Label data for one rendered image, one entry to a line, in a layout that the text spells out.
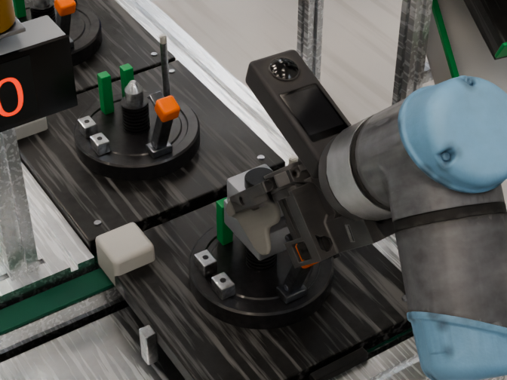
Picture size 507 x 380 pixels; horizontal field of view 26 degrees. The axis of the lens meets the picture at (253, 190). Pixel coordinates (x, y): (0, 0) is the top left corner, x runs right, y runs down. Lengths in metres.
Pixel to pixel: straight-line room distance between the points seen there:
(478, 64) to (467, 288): 0.47
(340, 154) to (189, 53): 0.64
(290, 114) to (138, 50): 0.56
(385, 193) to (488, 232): 0.08
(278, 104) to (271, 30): 0.77
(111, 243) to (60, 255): 0.06
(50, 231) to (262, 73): 0.37
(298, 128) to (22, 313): 0.38
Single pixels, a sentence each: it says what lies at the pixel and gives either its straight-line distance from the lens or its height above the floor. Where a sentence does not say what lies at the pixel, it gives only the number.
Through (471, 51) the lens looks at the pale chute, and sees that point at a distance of 1.14.
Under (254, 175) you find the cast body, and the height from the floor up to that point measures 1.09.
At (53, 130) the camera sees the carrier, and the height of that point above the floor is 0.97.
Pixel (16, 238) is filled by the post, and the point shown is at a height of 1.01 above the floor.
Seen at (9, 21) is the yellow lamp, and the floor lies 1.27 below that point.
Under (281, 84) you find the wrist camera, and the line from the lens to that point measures 0.88.
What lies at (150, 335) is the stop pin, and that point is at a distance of 1.03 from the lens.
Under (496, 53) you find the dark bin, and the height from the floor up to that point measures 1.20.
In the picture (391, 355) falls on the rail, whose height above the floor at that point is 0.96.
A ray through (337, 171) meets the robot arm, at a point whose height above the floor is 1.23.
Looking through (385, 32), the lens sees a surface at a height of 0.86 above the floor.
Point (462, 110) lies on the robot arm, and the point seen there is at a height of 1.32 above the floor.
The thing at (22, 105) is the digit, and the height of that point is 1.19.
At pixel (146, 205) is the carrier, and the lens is 1.16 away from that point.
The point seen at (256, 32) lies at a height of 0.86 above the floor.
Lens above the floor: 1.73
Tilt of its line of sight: 40 degrees down
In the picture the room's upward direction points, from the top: straight up
